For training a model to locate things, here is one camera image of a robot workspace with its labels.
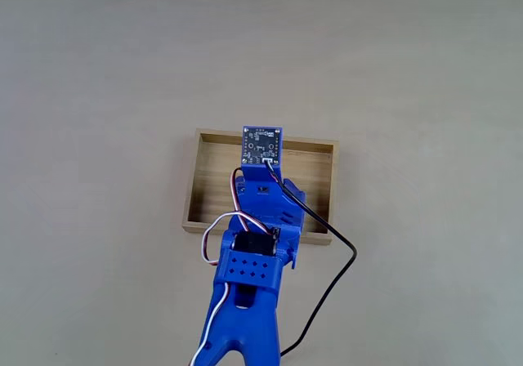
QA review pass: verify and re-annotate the red white black servo cable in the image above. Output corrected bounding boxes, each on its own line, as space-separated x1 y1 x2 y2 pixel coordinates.
201 166 282 269
189 282 232 366

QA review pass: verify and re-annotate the shallow wooden box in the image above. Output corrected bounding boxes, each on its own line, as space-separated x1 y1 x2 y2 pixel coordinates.
181 127 341 247

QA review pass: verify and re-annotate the camera board in blue mount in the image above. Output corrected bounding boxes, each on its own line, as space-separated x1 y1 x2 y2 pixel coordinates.
240 124 284 180

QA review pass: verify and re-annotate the black camera cable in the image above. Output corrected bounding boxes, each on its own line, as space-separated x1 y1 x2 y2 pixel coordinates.
263 159 360 359

